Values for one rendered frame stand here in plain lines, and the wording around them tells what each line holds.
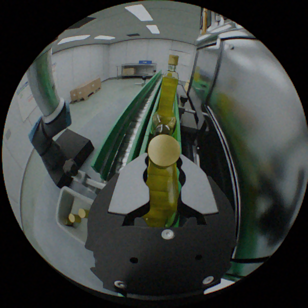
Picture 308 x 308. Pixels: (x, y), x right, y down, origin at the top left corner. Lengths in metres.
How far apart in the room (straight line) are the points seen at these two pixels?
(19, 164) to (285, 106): 3.87
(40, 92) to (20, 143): 3.33
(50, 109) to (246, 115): 0.49
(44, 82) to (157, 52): 5.91
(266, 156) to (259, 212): 0.07
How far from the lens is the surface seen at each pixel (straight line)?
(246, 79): 0.22
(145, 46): 6.25
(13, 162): 3.69
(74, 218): 0.41
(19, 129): 3.61
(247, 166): 0.17
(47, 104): 0.37
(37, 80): 0.32
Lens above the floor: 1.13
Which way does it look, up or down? 54 degrees down
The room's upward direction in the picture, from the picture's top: 9 degrees clockwise
